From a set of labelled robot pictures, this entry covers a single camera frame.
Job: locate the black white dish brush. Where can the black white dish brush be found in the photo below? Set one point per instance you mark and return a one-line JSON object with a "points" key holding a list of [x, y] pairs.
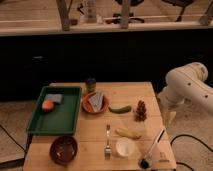
{"points": [[146, 161]]}

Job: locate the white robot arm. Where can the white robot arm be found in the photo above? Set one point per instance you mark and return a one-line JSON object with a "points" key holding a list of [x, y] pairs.
{"points": [[185, 83]]}

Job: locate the wooden table leg left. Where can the wooden table leg left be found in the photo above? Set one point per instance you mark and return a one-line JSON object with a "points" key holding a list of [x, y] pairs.
{"points": [[63, 9]]}

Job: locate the orange fruit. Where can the orange fruit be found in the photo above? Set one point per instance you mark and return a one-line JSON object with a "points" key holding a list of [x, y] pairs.
{"points": [[47, 105]]}

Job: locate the white cup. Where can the white cup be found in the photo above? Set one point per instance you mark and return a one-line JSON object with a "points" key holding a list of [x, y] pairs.
{"points": [[125, 147]]}

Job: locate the purple bowl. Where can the purple bowl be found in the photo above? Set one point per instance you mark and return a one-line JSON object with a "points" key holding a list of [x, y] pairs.
{"points": [[63, 150]]}

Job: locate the wooden table leg middle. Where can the wooden table leg middle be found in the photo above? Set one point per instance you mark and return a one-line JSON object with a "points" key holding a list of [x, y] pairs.
{"points": [[125, 14]]}

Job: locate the wooden table leg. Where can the wooden table leg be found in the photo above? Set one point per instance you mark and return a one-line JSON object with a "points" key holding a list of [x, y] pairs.
{"points": [[63, 9], [125, 14]]}

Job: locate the green plastic tray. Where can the green plastic tray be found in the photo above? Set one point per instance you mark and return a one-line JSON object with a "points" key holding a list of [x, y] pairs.
{"points": [[63, 118]]}

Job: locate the orange bowl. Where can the orange bowl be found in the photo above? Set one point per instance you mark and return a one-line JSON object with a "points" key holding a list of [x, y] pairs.
{"points": [[87, 107]]}

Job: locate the yellow banana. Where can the yellow banana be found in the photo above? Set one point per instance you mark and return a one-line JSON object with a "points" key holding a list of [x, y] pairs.
{"points": [[127, 133]]}

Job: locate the grey cloth in bowl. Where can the grey cloth in bowl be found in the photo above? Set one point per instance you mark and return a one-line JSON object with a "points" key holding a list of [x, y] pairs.
{"points": [[96, 100]]}

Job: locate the blue sponge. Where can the blue sponge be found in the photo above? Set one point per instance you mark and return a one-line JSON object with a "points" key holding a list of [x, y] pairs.
{"points": [[56, 98]]}

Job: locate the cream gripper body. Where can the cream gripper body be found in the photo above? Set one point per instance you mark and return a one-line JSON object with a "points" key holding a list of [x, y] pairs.
{"points": [[168, 117]]}

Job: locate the green spice jar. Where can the green spice jar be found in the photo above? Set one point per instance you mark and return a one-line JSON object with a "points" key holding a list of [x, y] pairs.
{"points": [[90, 85]]}

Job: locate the silver fork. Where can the silver fork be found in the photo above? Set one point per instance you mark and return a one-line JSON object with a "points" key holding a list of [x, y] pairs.
{"points": [[107, 150]]}

